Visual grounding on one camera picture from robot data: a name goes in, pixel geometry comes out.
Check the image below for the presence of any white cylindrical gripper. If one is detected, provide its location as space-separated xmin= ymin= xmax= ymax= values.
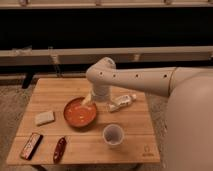
xmin=81 ymin=84 xmax=119 ymax=112

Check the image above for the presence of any orange ceramic bowl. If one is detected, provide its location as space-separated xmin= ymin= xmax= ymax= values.
xmin=63 ymin=97 xmax=97 ymax=128

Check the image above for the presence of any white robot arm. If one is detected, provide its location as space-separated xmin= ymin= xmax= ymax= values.
xmin=86 ymin=57 xmax=213 ymax=171

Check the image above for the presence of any white plastic bottle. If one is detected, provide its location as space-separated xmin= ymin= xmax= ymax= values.
xmin=110 ymin=94 xmax=137 ymax=110

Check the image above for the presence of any translucent plastic cup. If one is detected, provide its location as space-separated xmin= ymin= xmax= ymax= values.
xmin=102 ymin=124 xmax=124 ymax=148

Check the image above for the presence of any wooden table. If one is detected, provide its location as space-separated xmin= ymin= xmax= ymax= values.
xmin=7 ymin=78 xmax=160 ymax=165

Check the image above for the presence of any white sponge block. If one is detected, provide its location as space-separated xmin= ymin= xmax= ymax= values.
xmin=35 ymin=111 xmax=55 ymax=126

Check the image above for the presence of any red snack packet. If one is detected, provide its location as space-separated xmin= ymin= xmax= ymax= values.
xmin=53 ymin=137 xmax=67 ymax=163

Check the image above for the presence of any grey horizontal rail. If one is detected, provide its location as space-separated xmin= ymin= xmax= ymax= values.
xmin=0 ymin=45 xmax=213 ymax=66

